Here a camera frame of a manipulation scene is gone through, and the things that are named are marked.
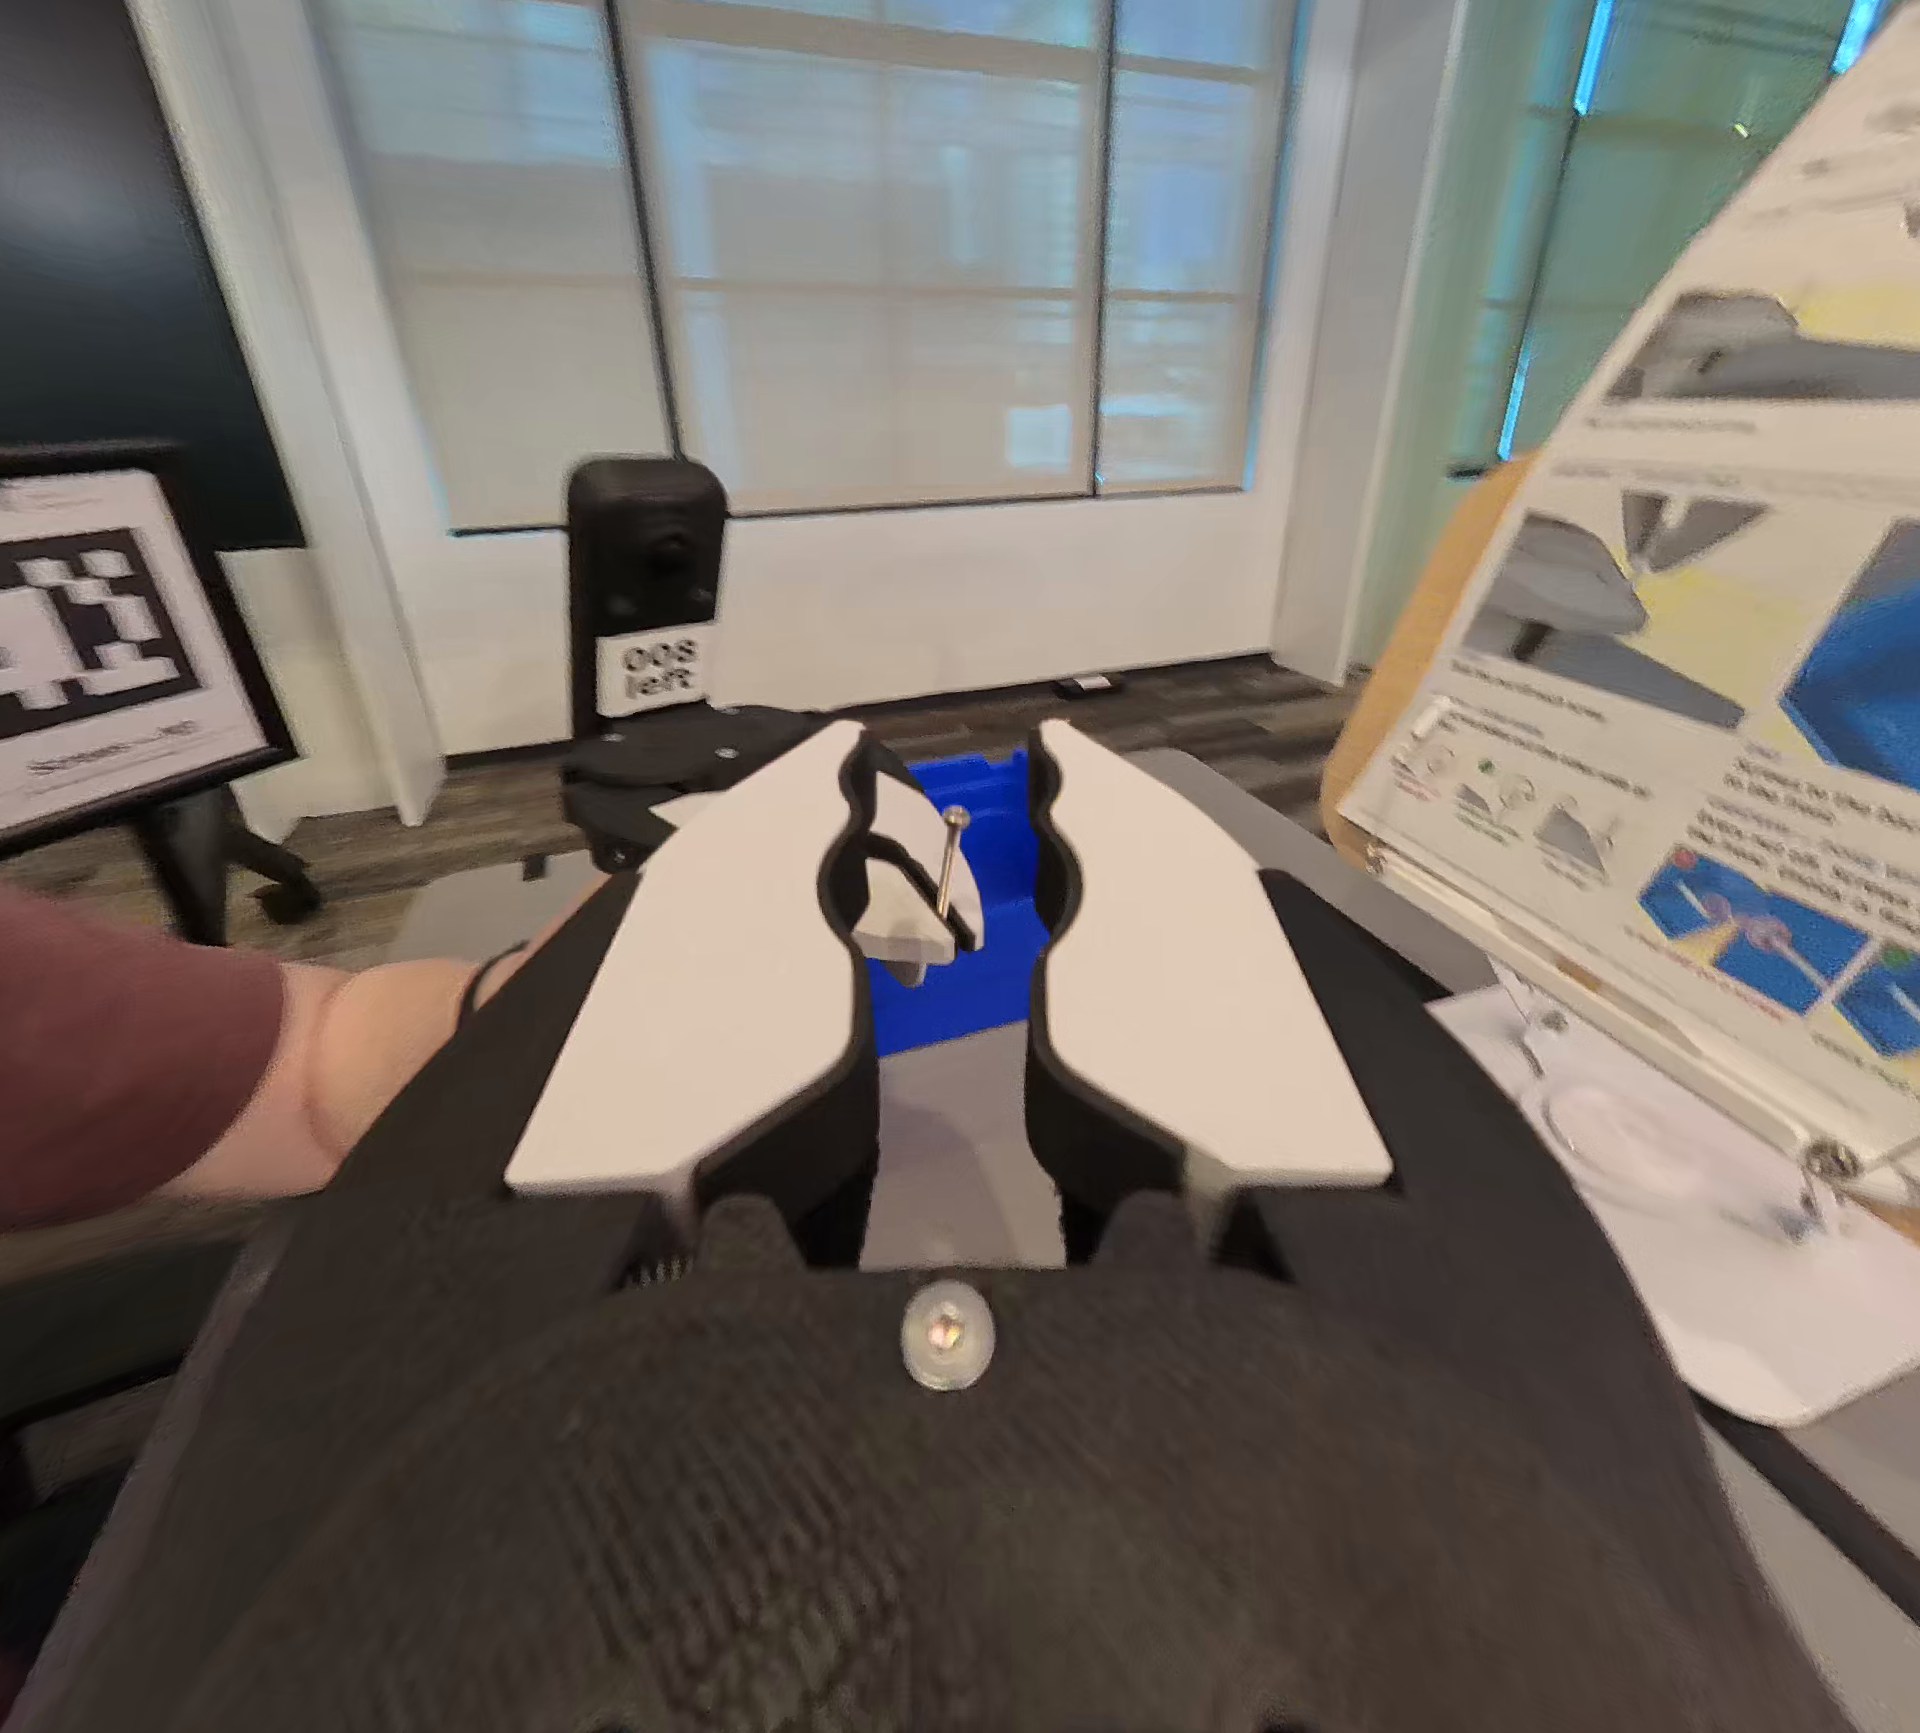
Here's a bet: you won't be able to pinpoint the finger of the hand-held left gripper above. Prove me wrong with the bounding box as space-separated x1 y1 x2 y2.
862 734 988 951
852 881 967 994

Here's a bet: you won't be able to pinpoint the framed fiducial marker sign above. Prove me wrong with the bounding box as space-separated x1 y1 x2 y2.
0 440 302 853

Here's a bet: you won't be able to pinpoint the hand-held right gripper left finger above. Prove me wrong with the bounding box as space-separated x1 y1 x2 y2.
505 719 889 1266

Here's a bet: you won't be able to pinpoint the black sign stand legs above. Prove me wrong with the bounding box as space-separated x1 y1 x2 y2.
133 773 324 951

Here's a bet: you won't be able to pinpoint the wire page holder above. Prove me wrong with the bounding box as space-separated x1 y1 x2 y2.
1792 1131 1920 1203
1364 694 1460 877

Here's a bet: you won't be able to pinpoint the blue divided plastic bin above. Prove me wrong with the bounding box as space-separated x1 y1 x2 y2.
859 747 1053 1062

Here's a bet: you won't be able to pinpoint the large window with blinds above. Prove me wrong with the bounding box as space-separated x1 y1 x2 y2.
254 0 1330 542

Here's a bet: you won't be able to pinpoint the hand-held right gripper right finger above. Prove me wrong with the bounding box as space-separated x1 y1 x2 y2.
1022 716 1399 1266

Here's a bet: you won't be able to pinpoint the white stand base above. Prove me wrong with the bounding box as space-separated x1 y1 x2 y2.
1424 982 1920 1432

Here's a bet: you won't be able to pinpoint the person's left forearm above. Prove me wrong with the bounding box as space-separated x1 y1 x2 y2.
151 885 611 1211

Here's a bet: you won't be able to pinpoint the black wall board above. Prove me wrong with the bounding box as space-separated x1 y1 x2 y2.
0 0 313 552

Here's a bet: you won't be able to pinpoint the instruction sheet on stand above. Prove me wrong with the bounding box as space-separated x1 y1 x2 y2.
1317 451 1920 1247

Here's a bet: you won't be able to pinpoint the printed instruction sheet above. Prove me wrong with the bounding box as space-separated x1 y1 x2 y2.
1339 0 1920 1157

